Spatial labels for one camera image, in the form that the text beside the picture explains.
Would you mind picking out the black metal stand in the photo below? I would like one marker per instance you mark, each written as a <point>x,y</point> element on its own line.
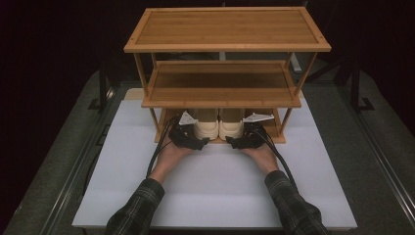
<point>102,88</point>
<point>356,88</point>

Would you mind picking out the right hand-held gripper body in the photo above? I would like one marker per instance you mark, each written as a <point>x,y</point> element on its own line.
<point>253,135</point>

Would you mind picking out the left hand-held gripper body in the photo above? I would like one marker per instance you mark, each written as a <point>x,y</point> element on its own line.
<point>184,135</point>

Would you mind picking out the beige clog shoe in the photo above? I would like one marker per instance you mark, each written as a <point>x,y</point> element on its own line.
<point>206,129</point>
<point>231,129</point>

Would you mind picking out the wooden three-tier shoe rack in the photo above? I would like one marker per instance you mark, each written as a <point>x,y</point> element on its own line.
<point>225,29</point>

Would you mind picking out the metal floor rail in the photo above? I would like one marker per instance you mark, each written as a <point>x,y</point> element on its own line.
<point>381,163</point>
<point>71,182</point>

